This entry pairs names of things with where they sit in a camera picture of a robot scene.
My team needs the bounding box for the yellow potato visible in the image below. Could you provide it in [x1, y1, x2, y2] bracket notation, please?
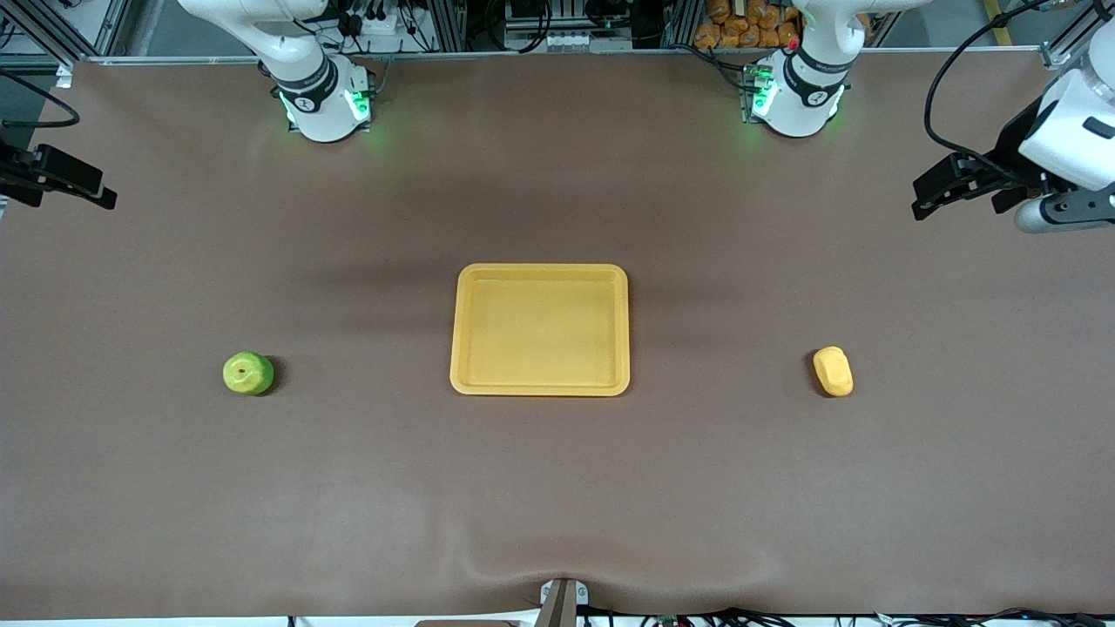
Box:
[813, 346, 855, 398]

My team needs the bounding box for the green apple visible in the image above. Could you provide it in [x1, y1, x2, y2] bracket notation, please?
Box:
[223, 351, 275, 397]

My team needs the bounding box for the yellow plastic tray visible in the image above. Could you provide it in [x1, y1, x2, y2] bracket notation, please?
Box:
[449, 263, 631, 398]

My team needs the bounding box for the bag of orange items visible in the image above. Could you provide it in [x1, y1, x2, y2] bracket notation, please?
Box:
[694, 0, 802, 50]

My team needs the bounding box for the white power strip with plugs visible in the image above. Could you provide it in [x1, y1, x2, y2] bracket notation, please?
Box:
[335, 0, 410, 41]

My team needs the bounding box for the white multi-socket strip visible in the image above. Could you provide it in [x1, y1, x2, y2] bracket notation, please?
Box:
[505, 30, 602, 51]

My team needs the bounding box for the brown table mat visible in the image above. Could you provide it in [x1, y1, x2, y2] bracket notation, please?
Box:
[0, 48, 1115, 621]

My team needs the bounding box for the metal table clamp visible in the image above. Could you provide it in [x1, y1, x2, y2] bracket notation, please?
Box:
[538, 577, 590, 627]

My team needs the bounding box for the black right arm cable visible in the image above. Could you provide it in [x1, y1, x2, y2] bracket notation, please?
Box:
[0, 70, 81, 129]

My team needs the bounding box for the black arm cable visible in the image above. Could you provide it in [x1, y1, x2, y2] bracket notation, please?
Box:
[0, 70, 81, 129]
[923, 0, 1115, 168]

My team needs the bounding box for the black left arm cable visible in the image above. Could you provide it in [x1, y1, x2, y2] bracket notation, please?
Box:
[923, 0, 1115, 168]

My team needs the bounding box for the aluminium table frame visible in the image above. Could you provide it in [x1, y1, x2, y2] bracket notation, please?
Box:
[0, 0, 1115, 88]

